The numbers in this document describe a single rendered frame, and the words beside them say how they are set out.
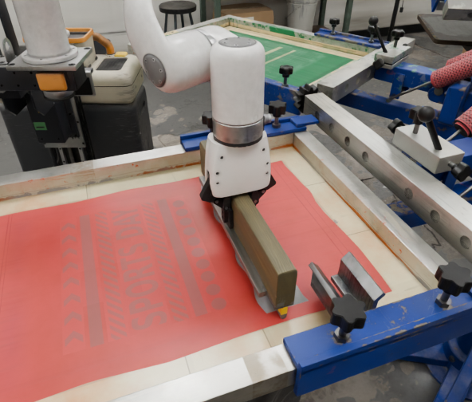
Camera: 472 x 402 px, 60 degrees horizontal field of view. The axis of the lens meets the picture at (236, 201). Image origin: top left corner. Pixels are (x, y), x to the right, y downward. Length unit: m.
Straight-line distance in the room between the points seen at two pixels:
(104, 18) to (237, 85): 3.92
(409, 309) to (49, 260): 0.57
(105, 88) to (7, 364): 1.20
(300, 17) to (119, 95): 3.12
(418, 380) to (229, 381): 1.32
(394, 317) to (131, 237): 0.45
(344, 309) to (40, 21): 0.86
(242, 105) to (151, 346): 0.35
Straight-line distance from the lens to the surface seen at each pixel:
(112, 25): 4.46
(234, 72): 0.55
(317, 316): 0.64
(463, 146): 0.95
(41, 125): 1.60
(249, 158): 0.62
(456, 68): 1.23
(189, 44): 0.59
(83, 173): 0.91
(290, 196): 0.84
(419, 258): 0.71
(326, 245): 0.74
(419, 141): 0.85
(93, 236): 0.79
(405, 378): 1.78
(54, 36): 1.07
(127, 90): 1.65
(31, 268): 0.77
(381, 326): 0.59
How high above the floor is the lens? 1.45
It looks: 37 degrees down
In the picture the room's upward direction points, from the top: straight up
